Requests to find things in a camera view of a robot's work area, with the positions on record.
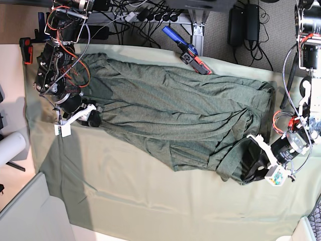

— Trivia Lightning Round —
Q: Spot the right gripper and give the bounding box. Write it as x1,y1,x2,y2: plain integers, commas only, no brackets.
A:
54,94,102,127

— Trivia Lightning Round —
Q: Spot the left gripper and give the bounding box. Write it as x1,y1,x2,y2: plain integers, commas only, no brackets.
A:
242,128,312,185

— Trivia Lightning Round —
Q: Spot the green long-sleeve T-shirt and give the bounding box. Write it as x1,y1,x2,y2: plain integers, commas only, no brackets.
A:
75,53,275,184

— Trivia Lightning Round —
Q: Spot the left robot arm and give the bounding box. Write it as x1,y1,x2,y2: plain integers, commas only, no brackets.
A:
244,1,320,186

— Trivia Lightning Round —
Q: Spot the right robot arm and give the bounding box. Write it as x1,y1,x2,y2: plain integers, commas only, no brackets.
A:
35,1,101,128

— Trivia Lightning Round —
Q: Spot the white paper roll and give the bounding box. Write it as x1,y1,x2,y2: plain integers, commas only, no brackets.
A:
0,132,26,167

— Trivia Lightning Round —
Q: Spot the red black corner clamp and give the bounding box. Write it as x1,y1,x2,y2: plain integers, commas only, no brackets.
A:
19,37,33,64

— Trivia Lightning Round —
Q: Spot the white foam board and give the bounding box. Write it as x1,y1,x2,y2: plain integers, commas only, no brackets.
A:
1,172,75,240

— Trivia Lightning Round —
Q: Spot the white power strip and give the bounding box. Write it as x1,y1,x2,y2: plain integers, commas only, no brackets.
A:
119,12,191,24

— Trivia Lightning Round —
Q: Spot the blue orange bar clamp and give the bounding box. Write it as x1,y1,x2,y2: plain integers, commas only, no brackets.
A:
162,26,212,75

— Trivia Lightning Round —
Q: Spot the black power adapter brick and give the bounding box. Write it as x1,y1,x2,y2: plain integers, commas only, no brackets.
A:
227,8,245,48

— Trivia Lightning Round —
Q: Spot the aluminium table leg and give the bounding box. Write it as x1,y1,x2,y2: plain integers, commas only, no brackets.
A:
189,10,210,56

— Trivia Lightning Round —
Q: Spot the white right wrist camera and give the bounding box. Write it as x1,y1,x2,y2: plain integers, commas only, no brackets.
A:
54,124,71,138

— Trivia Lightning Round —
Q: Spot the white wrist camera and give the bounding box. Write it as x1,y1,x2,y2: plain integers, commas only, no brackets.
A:
54,124,71,138
264,165,290,187

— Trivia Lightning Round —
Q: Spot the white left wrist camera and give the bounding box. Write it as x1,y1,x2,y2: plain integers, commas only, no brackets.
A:
264,165,290,187

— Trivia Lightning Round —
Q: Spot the blue handled clamp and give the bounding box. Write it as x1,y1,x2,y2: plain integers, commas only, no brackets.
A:
33,12,50,43

